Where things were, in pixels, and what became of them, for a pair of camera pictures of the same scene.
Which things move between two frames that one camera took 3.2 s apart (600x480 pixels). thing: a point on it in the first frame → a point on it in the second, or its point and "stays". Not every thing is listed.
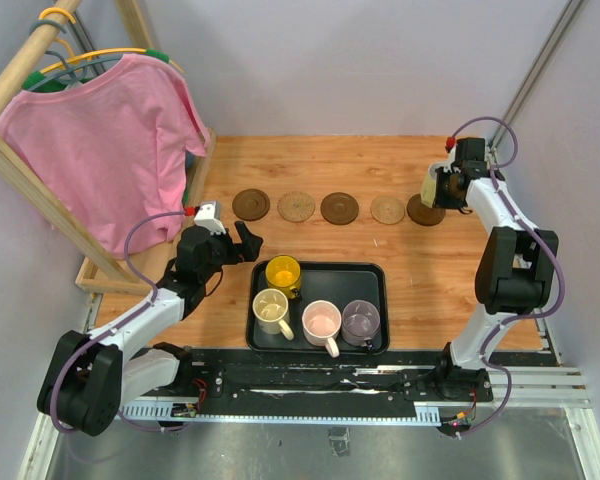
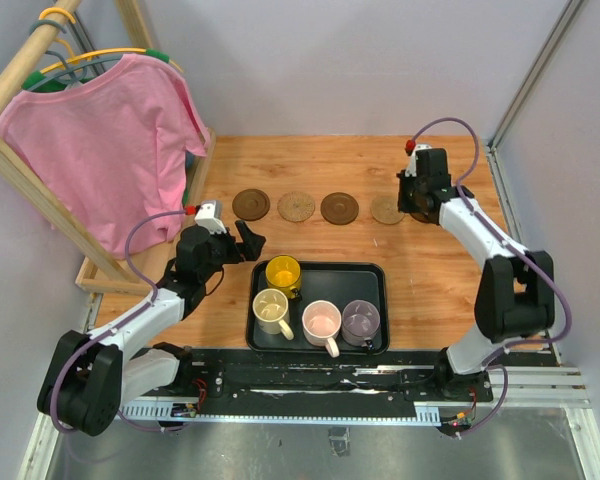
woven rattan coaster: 295,206 stays
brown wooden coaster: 422,214 stays
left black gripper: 249,250 stays
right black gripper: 441,201 → 404,205
